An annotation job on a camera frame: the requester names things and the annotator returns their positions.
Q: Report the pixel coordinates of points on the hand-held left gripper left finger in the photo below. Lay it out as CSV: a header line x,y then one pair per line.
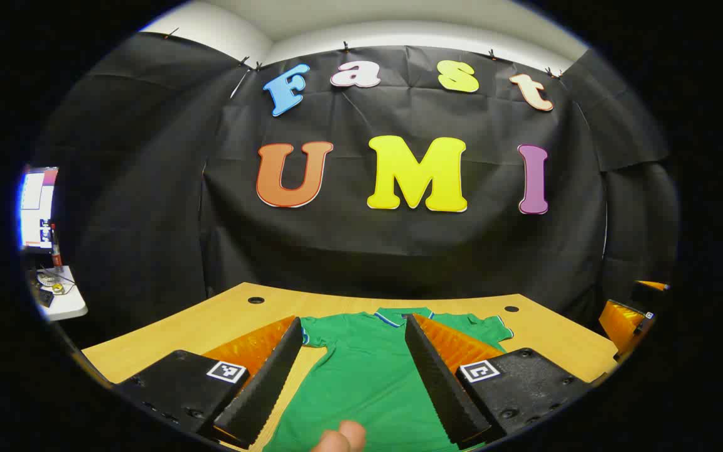
x,y
261,389

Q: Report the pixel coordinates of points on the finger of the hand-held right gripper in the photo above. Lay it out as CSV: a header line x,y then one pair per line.
x,y
647,296
619,321

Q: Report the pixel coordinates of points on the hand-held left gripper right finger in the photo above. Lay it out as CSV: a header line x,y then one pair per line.
x,y
443,389

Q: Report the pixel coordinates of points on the green T-shirt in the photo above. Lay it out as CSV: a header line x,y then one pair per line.
x,y
368,370

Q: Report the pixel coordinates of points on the black backdrop cloth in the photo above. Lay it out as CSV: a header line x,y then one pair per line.
x,y
399,251

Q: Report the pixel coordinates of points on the white side table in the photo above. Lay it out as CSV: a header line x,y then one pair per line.
x,y
66,304

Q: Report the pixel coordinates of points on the red bottle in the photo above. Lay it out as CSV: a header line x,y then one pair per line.
x,y
56,251

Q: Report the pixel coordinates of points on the computer monitor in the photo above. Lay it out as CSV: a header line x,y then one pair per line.
x,y
36,207

